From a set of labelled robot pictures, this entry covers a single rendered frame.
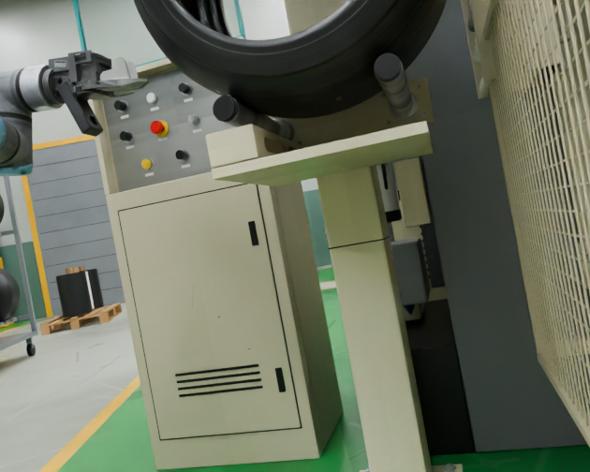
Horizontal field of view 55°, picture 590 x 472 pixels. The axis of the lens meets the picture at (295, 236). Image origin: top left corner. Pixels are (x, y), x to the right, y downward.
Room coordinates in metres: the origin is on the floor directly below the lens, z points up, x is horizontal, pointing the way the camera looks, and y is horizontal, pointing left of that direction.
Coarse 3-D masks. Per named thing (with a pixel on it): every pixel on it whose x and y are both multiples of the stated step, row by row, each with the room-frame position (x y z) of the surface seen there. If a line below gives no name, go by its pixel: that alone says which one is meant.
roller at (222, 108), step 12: (228, 96) 0.96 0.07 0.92; (216, 108) 0.96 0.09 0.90; (228, 108) 0.96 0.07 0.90; (240, 108) 0.97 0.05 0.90; (252, 108) 1.05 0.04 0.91; (228, 120) 0.96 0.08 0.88; (240, 120) 0.99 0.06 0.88; (252, 120) 1.04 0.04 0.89; (264, 120) 1.10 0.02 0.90; (276, 120) 1.21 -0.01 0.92; (276, 132) 1.19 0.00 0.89; (288, 132) 1.27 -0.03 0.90
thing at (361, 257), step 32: (288, 0) 1.30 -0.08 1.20; (320, 0) 1.28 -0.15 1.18; (320, 192) 1.30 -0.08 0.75; (352, 192) 1.28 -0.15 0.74; (352, 224) 1.28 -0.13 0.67; (384, 224) 1.32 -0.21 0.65; (352, 256) 1.29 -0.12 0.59; (384, 256) 1.27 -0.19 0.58; (352, 288) 1.29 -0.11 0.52; (384, 288) 1.27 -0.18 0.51; (352, 320) 1.29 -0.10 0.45; (384, 320) 1.27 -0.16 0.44; (352, 352) 1.30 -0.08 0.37; (384, 352) 1.28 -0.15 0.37; (384, 384) 1.28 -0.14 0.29; (416, 384) 1.38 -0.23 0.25; (384, 416) 1.28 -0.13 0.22; (416, 416) 1.27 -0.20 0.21; (384, 448) 1.29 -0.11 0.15; (416, 448) 1.27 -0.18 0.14
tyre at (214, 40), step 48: (144, 0) 0.96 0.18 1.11; (192, 0) 1.21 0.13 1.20; (384, 0) 0.86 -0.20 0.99; (432, 0) 0.91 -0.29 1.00; (192, 48) 0.94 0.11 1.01; (240, 48) 0.92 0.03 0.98; (288, 48) 0.90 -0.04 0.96; (336, 48) 0.88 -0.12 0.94; (384, 48) 0.90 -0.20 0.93; (240, 96) 0.98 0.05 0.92; (288, 96) 0.95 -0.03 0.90; (336, 96) 0.99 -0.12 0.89
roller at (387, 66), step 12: (384, 60) 0.88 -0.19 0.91; (396, 60) 0.88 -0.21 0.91; (384, 72) 0.89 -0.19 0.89; (396, 72) 0.88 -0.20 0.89; (384, 84) 0.92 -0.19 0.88; (396, 84) 0.92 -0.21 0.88; (396, 96) 1.01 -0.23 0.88; (408, 96) 1.08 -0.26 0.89; (396, 108) 1.13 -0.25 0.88; (408, 108) 1.16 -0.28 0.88
